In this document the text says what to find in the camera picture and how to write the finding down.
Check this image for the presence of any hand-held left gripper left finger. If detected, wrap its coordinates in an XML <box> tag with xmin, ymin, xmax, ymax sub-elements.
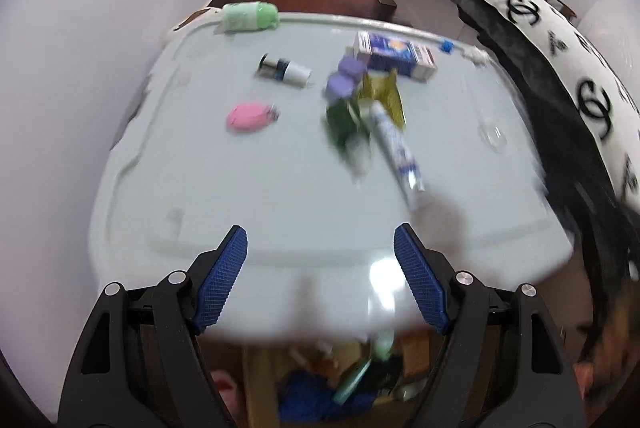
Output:
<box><xmin>59</xmin><ymin>224</ymin><xmax>249</xmax><ymax>428</ymax></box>

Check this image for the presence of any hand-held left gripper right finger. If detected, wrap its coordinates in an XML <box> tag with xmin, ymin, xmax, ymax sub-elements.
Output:
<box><xmin>393</xmin><ymin>223</ymin><xmax>586</xmax><ymax>428</ymax></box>

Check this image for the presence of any blue cloth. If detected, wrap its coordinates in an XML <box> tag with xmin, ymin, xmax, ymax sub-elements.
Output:
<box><xmin>277</xmin><ymin>368</ymin><xmax>376</xmax><ymax>420</ymax></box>

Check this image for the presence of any pink slipper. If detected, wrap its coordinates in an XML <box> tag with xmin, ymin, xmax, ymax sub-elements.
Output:
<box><xmin>209</xmin><ymin>369</ymin><xmax>242</xmax><ymax>411</ymax></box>

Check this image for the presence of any white printed tube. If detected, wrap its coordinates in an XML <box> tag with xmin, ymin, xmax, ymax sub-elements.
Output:
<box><xmin>369</xmin><ymin>100</ymin><xmax>427</xmax><ymax>209</ymax></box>

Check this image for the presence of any pink round nail clipper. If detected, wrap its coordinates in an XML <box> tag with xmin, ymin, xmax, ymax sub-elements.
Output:
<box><xmin>226</xmin><ymin>102</ymin><xmax>280</xmax><ymax>135</ymax></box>

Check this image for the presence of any yellow foil wrapper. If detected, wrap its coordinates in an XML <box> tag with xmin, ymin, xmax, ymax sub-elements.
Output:
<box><xmin>357</xmin><ymin>68</ymin><xmax>407</xmax><ymax>132</ymax></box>

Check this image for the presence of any dark grey blanket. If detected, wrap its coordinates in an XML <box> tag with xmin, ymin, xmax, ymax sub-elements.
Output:
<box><xmin>380</xmin><ymin>0</ymin><xmax>640</xmax><ymax>359</ymax></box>

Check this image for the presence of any purple hinged case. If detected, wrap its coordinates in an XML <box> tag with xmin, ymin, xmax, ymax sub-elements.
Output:
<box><xmin>322</xmin><ymin>56</ymin><xmax>369</xmax><ymax>102</ymax></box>

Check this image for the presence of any dark dropper bottle white cap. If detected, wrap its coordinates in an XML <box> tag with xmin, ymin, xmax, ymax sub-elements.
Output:
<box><xmin>256</xmin><ymin>52</ymin><xmax>314</xmax><ymax>88</ymax></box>

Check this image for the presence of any blue medicine box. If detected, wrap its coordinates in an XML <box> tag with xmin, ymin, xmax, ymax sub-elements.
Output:
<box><xmin>352</xmin><ymin>31</ymin><xmax>439</xmax><ymax>82</ymax></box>

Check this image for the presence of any green lotion bottle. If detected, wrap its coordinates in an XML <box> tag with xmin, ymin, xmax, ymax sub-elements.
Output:
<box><xmin>215</xmin><ymin>1</ymin><xmax>281</xmax><ymax>34</ymax></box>

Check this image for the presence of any wooden chair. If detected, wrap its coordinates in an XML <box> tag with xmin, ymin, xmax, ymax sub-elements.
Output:
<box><xmin>537</xmin><ymin>0</ymin><xmax>577</xmax><ymax>22</ymax></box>

